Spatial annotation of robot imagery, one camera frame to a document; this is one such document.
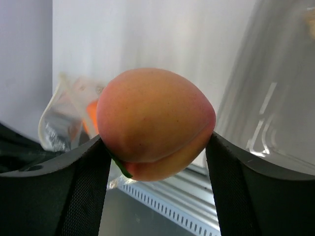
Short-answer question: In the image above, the clear zip top bag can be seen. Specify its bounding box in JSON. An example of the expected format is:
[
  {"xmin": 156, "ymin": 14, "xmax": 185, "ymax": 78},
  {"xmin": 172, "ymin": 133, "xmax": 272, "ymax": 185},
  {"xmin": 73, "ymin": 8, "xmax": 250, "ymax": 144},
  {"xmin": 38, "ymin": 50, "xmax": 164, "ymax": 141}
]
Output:
[{"xmin": 38, "ymin": 73, "xmax": 107, "ymax": 151}]

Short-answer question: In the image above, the white slotted cable duct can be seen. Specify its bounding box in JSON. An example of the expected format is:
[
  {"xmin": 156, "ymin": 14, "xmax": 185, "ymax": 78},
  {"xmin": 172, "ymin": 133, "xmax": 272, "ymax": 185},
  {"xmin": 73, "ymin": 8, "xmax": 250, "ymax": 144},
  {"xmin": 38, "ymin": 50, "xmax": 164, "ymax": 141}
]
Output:
[{"xmin": 119, "ymin": 183, "xmax": 221, "ymax": 236}]

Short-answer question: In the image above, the clear plastic food container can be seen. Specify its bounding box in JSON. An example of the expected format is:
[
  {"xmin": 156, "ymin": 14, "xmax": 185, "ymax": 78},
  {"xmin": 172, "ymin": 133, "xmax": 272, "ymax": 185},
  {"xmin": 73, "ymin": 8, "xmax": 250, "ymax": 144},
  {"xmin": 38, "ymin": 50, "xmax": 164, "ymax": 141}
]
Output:
[{"xmin": 216, "ymin": 0, "xmax": 315, "ymax": 175}]

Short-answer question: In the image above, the aluminium mounting rail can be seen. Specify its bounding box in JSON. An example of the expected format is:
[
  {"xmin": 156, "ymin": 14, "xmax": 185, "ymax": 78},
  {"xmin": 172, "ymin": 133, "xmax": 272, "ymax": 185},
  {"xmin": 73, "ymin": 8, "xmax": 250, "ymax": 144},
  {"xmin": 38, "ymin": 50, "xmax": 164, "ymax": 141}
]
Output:
[{"xmin": 162, "ymin": 164, "xmax": 215, "ymax": 214}]

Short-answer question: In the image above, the orange fruit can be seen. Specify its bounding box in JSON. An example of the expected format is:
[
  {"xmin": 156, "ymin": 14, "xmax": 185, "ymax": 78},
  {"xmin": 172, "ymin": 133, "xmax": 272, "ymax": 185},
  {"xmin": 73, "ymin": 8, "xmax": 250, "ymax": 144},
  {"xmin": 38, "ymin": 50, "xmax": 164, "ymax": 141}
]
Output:
[{"xmin": 82, "ymin": 100, "xmax": 99, "ymax": 138}]

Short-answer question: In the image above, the peach fruit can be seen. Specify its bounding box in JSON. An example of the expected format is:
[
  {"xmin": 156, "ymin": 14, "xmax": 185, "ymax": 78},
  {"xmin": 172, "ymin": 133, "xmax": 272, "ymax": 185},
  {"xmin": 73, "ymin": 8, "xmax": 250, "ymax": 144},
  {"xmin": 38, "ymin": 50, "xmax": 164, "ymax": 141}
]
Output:
[{"xmin": 96, "ymin": 68, "xmax": 216, "ymax": 181}]

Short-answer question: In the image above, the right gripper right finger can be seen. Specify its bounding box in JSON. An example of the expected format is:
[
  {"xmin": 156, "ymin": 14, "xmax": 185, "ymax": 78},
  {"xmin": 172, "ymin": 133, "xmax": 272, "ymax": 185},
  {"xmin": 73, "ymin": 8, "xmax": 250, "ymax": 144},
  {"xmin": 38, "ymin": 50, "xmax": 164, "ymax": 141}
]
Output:
[{"xmin": 206, "ymin": 133, "xmax": 315, "ymax": 236}]

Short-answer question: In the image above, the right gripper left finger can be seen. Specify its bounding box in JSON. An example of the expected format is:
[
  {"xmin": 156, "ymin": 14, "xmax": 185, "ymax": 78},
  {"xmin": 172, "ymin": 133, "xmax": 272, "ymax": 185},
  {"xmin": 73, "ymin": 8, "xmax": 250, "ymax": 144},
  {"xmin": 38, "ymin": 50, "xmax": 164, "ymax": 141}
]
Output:
[{"xmin": 0, "ymin": 137, "xmax": 111, "ymax": 236}]

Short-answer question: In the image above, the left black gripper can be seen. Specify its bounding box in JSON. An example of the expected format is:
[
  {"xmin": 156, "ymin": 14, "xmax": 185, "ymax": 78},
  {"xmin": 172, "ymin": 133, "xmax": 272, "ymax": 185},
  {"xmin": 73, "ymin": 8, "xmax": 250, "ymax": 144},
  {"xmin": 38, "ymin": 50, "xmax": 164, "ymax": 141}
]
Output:
[{"xmin": 0, "ymin": 124, "xmax": 64, "ymax": 173}]

